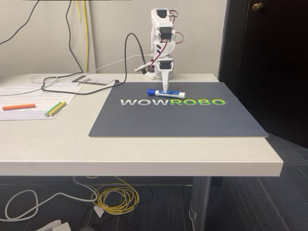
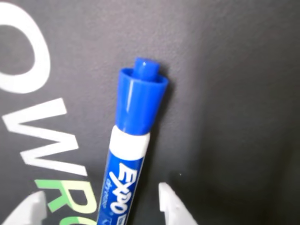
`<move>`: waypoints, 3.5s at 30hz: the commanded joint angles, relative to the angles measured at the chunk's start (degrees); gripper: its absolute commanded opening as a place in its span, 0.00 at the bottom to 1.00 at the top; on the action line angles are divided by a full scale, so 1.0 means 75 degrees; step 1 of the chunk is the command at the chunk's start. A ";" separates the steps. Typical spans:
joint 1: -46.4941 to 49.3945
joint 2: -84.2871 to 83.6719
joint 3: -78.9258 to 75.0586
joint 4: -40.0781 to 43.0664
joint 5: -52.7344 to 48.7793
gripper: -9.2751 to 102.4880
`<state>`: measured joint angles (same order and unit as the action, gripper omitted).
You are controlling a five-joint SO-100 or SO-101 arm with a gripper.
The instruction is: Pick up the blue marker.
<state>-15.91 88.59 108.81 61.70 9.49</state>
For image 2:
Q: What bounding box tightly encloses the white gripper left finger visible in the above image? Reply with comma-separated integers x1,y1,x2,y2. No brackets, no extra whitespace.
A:
0,190,47,225

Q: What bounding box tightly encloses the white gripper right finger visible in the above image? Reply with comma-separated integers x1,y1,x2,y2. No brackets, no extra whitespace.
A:
158,182,199,225

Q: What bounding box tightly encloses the blue dry erase marker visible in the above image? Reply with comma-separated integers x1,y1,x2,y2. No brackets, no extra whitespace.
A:
96,57,169,225

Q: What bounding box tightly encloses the dark WOWROBO mat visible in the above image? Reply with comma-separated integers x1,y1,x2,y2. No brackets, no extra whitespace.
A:
0,0,300,225

